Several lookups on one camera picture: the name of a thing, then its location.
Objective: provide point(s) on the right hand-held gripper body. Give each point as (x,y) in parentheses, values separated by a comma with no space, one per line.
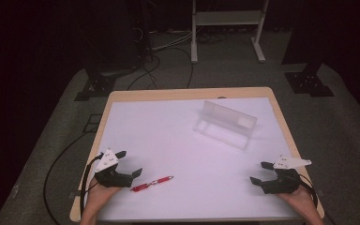
(282,182)

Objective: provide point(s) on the white table mat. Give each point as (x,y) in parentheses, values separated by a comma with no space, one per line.
(181,146)

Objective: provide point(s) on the red pen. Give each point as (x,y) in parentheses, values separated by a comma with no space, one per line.
(152,183)

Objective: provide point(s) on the white metal stand frame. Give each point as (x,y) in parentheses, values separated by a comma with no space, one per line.
(228,17)

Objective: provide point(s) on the person's right hand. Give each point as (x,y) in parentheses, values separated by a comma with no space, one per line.
(300,200)

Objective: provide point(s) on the person's left hand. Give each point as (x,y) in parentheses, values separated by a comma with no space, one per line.
(101,195)

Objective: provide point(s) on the black stand base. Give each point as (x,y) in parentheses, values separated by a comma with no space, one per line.
(307,83)
(101,82)

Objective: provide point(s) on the clear plastic pencil case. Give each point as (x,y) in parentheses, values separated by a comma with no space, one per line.
(223,125)

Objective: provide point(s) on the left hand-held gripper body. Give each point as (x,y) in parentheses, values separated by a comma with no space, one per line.
(112,176)

